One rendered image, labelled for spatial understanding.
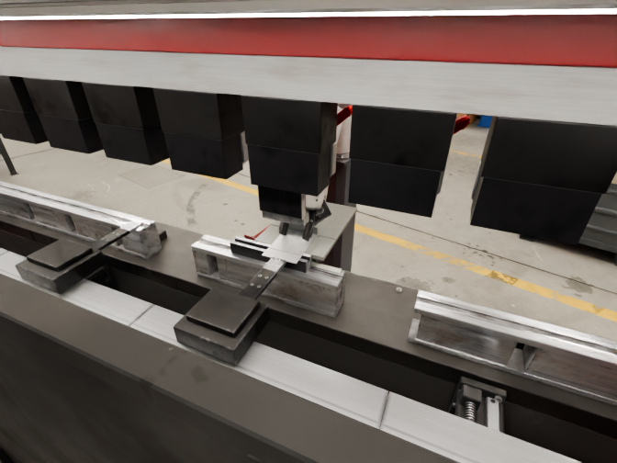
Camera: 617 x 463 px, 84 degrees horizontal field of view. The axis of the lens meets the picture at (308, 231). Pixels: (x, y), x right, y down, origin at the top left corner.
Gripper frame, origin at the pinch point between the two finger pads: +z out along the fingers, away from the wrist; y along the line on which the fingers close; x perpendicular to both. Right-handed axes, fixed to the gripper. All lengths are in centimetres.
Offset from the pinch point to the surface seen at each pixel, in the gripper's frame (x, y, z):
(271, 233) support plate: 1.3, -6.6, 2.0
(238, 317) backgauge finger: -23.7, 4.0, 18.9
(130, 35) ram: -34.0, -27.4, -24.0
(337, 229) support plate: 7.9, 7.7, -3.6
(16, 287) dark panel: -64, 13, 13
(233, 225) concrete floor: 172, -126, -13
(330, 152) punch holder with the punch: -16.9, 9.6, -13.7
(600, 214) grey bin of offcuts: 199, 132, -81
